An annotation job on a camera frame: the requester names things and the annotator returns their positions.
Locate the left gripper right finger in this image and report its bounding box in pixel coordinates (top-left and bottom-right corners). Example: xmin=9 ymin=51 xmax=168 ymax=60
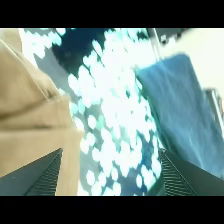
xmin=159 ymin=148 xmax=224 ymax=197

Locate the tan garment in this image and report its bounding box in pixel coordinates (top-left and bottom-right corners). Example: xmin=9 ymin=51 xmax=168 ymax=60
xmin=0 ymin=28 xmax=84 ymax=197

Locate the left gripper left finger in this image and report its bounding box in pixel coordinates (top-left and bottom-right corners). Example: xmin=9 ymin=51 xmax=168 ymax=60
xmin=0 ymin=147 xmax=64 ymax=197

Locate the blue garment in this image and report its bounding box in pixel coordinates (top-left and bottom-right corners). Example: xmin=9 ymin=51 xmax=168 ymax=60
xmin=135 ymin=53 xmax=224 ymax=181

